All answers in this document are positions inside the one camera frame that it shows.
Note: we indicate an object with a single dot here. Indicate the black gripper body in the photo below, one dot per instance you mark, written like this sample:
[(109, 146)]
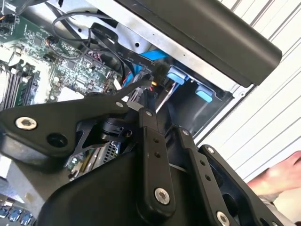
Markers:
[(98, 202)]

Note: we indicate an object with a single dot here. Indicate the person's hand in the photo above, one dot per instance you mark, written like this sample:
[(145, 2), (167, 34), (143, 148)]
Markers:
[(282, 174)]

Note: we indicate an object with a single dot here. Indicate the hard disk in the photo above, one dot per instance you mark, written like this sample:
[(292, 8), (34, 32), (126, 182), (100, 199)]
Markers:
[(176, 75)]

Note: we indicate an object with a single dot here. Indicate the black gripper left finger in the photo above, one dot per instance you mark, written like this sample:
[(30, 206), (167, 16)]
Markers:
[(47, 117)]

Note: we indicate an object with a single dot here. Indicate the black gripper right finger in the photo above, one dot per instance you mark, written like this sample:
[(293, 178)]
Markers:
[(202, 174)]

